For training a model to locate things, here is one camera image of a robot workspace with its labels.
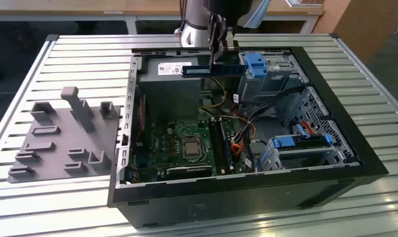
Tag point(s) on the black RAM slot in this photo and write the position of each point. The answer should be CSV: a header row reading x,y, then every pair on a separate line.
x,y
217,145

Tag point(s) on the grey parts rack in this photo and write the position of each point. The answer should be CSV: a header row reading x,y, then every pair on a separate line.
x,y
65,148

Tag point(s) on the blue RAM stick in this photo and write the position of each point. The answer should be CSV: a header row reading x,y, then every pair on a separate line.
x,y
231,70

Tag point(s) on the white framed wooden bench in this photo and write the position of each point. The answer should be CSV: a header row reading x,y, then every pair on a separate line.
x,y
70,12

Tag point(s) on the grey power supply unit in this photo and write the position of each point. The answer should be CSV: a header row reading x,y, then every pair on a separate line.
x,y
169,93

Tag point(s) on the round grey speaker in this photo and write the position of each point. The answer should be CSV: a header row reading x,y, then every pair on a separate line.
x,y
260,146

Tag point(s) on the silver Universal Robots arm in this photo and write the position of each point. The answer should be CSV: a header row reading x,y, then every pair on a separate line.
x,y
194,14

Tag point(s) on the black open PC case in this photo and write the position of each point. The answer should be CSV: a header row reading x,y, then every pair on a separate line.
x,y
251,195

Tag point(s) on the wooden cabinet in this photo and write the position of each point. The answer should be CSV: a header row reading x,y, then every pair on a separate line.
x,y
361,22

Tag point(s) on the black expansion slot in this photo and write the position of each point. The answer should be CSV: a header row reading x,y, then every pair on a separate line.
x,y
189,170

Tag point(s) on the metal disk bay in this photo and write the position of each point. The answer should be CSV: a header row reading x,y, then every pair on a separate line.
x,y
305,153

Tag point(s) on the blue disk carrier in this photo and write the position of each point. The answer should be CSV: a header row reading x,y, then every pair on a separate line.
x,y
285,142

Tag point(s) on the blue drive latch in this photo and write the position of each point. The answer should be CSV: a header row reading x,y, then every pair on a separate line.
x,y
257,65

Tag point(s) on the silver CPU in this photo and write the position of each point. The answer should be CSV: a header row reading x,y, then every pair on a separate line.
x,y
193,148

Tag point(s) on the green motherboard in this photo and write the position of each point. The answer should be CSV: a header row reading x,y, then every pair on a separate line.
x,y
159,143

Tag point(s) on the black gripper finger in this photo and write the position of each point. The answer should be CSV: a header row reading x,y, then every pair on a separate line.
x,y
214,37
226,34

